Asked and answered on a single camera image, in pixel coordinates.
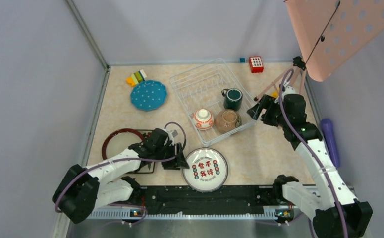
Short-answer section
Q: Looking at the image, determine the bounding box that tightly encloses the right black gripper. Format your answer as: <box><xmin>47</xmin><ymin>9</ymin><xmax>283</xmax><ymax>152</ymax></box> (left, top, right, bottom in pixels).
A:
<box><xmin>247</xmin><ymin>94</ymin><xmax>290</xmax><ymax>128</ymax></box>

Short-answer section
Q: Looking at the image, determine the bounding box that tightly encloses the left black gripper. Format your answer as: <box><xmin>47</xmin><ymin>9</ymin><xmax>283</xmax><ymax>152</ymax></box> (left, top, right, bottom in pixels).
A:
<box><xmin>154</xmin><ymin>142</ymin><xmax>189</xmax><ymax>171</ymax></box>

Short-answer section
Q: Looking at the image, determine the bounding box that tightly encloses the dark green mug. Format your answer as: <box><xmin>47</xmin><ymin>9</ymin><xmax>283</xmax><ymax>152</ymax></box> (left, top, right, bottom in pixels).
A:
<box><xmin>221</xmin><ymin>88</ymin><xmax>243</xmax><ymax>111</ymax></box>

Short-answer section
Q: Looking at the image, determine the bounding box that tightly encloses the white plate with characters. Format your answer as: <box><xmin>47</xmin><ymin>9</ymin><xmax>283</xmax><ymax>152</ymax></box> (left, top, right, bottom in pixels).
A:
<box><xmin>182</xmin><ymin>148</ymin><xmax>229</xmax><ymax>192</ymax></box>

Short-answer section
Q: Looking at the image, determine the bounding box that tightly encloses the brown flower glazed bowl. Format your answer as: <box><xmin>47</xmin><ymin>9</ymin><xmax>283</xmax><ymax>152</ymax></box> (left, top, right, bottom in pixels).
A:
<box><xmin>214</xmin><ymin>109</ymin><xmax>242</xmax><ymax>134</ymax></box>

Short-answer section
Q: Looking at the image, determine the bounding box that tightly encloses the orange patterned white bowl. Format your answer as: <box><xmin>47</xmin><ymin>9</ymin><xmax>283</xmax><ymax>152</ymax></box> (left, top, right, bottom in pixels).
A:
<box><xmin>192</xmin><ymin>108</ymin><xmax>215</xmax><ymax>130</ymax></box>

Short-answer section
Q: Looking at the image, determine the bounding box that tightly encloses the teal polka dot plate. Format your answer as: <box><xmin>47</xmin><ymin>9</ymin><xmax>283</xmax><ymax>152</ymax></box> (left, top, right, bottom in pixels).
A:
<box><xmin>130</xmin><ymin>80</ymin><xmax>168</xmax><ymax>112</ymax></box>

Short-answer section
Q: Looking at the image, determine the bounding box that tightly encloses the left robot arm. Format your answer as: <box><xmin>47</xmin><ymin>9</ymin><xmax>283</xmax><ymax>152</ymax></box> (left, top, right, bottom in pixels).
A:
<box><xmin>52</xmin><ymin>128</ymin><xmax>187</xmax><ymax>224</ymax></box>

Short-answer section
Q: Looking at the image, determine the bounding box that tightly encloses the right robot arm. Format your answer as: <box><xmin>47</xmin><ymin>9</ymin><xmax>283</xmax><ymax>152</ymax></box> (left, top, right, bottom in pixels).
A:
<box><xmin>247</xmin><ymin>93</ymin><xmax>373</xmax><ymax>238</ymax></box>

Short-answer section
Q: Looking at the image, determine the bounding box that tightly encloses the square leaf patterned plate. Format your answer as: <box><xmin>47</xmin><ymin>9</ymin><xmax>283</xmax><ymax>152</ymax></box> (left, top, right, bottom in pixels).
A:
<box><xmin>136</xmin><ymin>129</ymin><xmax>155</xmax><ymax>174</ymax></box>

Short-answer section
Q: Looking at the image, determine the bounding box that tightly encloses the red white toy block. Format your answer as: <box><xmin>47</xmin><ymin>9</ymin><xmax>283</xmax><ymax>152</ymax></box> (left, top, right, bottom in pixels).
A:
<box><xmin>248</xmin><ymin>56</ymin><xmax>264</xmax><ymax>73</ymax></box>

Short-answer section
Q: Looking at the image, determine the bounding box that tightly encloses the red rimmed round plate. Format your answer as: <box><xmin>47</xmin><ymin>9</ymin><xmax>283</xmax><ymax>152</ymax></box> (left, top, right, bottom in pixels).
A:
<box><xmin>101</xmin><ymin>128</ymin><xmax>144</xmax><ymax>160</ymax></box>

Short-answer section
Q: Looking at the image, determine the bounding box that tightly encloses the colourful block stack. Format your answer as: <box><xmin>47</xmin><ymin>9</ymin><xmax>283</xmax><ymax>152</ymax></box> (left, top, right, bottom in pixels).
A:
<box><xmin>126</xmin><ymin>69</ymin><xmax>147</xmax><ymax>87</ymax></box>

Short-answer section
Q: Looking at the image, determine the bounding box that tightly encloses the pink perforated music stand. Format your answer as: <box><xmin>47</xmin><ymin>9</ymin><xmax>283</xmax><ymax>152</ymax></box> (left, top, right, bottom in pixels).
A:
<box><xmin>254</xmin><ymin>0</ymin><xmax>384</xmax><ymax>102</ymax></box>

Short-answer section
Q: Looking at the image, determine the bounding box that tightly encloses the yellow toy frame block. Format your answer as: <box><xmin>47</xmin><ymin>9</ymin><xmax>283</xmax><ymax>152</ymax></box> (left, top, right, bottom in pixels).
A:
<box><xmin>270</xmin><ymin>88</ymin><xmax>285</xmax><ymax>99</ymax></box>

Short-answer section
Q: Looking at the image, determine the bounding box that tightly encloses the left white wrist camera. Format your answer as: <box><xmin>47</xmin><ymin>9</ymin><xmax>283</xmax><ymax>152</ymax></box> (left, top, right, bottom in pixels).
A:
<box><xmin>166</xmin><ymin>129</ymin><xmax>178</xmax><ymax>138</ymax></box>

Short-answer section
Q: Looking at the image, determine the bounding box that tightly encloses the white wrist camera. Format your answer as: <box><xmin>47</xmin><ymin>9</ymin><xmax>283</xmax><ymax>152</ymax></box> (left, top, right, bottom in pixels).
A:
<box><xmin>166</xmin><ymin>129</ymin><xmax>178</xmax><ymax>138</ymax></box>
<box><xmin>281</xmin><ymin>85</ymin><xmax>297</xmax><ymax>97</ymax></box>

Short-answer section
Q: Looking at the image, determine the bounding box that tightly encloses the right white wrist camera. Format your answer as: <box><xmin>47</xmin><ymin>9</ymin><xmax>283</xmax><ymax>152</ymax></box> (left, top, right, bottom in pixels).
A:
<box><xmin>281</xmin><ymin>85</ymin><xmax>297</xmax><ymax>97</ymax></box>

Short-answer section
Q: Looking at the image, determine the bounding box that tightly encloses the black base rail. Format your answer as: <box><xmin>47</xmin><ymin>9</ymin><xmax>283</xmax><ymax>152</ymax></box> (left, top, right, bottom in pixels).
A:
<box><xmin>126</xmin><ymin>185</ymin><xmax>298</xmax><ymax>219</ymax></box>

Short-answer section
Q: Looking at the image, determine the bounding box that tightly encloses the white wire dish rack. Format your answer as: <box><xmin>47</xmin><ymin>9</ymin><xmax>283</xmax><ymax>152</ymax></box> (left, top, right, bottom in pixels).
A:
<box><xmin>169</xmin><ymin>59</ymin><xmax>256</xmax><ymax>147</ymax></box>

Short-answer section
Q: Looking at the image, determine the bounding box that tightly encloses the purple handle tool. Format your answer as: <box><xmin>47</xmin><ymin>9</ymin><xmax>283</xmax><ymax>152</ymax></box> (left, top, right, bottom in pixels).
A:
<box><xmin>320</xmin><ymin>119</ymin><xmax>340</xmax><ymax>169</ymax></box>

